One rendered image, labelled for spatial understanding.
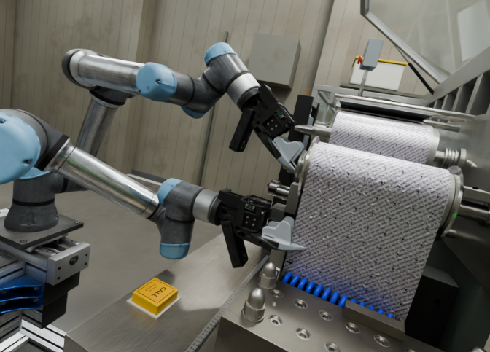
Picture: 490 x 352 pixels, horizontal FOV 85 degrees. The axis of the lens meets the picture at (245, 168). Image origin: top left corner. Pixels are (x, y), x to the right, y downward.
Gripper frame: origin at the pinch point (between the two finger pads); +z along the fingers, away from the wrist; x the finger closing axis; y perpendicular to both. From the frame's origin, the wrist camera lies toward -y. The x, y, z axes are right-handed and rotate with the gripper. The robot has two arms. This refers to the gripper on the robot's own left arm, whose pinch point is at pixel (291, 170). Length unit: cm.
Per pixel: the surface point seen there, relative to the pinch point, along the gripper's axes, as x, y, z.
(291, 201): -0.4, -4.3, 5.9
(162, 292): -17.1, -35.2, 6.1
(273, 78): 284, -17, -129
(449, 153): 21.2, 30.4, 18.6
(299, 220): -7.7, -3.0, 9.7
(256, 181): 323, -134, -39
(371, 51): 50, 38, -21
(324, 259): -7.7, -3.2, 18.7
